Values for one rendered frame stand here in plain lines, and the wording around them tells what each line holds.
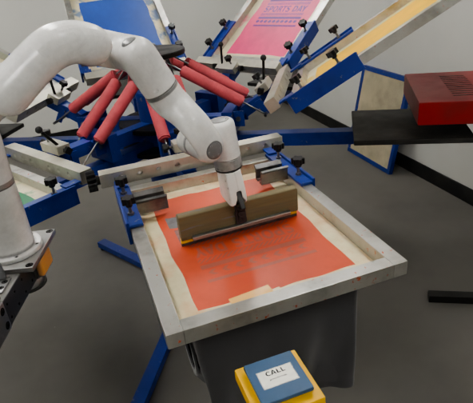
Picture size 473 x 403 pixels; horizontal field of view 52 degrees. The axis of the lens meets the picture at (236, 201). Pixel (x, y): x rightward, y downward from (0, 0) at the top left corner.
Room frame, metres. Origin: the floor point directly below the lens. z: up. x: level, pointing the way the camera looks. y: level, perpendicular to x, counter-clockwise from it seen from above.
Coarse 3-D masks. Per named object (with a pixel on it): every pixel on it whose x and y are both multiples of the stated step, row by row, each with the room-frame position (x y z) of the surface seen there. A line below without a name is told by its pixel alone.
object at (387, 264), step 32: (256, 160) 1.64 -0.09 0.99; (320, 192) 1.33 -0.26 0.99; (352, 224) 1.12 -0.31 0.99; (384, 256) 0.96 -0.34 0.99; (160, 288) 0.93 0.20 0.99; (288, 288) 0.88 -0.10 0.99; (320, 288) 0.87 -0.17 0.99; (352, 288) 0.89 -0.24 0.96; (160, 320) 0.82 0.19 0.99; (192, 320) 0.80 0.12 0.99; (224, 320) 0.80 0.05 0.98; (256, 320) 0.82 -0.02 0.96
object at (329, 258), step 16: (256, 192) 1.45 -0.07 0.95; (304, 224) 1.21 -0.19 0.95; (320, 240) 1.12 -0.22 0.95; (256, 256) 1.07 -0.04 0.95; (320, 256) 1.04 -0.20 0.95; (336, 256) 1.03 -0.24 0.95; (272, 272) 0.99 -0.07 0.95; (288, 272) 0.99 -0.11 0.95; (304, 272) 0.98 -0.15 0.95; (320, 272) 0.97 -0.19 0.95
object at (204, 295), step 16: (208, 192) 1.49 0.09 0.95; (176, 208) 1.40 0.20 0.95; (192, 208) 1.39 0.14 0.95; (160, 224) 1.31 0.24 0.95; (176, 240) 1.20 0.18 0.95; (176, 256) 1.12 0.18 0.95; (192, 256) 1.11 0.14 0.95; (192, 272) 1.03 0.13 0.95; (256, 272) 1.00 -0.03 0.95; (192, 288) 0.96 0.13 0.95; (208, 288) 0.96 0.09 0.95; (224, 288) 0.95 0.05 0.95; (240, 288) 0.94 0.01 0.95; (256, 288) 0.94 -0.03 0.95; (272, 288) 0.93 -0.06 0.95; (208, 304) 0.90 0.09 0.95; (224, 304) 0.89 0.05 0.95
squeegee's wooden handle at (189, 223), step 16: (272, 192) 1.24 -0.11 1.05; (288, 192) 1.25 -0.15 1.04; (208, 208) 1.18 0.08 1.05; (224, 208) 1.19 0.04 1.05; (256, 208) 1.22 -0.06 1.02; (272, 208) 1.23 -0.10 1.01; (288, 208) 1.25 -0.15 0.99; (192, 224) 1.16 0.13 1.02; (208, 224) 1.17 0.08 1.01; (224, 224) 1.19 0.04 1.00
